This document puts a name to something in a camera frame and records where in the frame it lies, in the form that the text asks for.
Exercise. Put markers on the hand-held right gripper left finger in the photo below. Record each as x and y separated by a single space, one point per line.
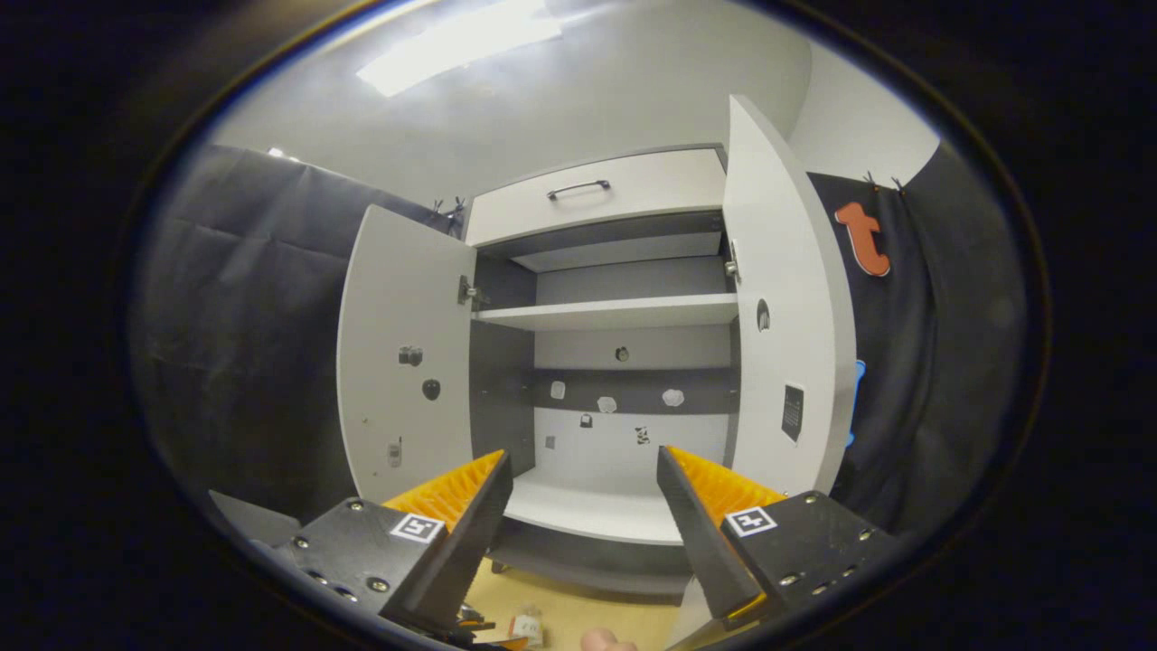
465 551

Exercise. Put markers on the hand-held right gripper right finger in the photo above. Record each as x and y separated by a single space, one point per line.
700 551

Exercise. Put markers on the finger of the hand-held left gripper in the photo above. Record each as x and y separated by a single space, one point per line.
472 622
508 644

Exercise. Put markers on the clear bottle with orange label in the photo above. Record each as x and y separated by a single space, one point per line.
526 628

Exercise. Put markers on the white and grey cabinet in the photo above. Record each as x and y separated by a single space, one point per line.
506 398

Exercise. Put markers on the white cabinet door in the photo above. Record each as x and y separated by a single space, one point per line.
398 271
777 226

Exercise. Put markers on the white cabinet shelf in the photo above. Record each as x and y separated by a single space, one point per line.
615 314

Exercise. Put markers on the metal door hinge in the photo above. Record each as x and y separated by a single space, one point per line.
468 291
731 264

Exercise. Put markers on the white cabinet drawer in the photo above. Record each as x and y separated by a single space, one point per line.
651 194

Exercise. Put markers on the black backdrop cloth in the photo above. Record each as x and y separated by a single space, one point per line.
931 362
253 298

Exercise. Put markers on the ceiling light panel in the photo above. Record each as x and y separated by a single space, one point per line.
452 50

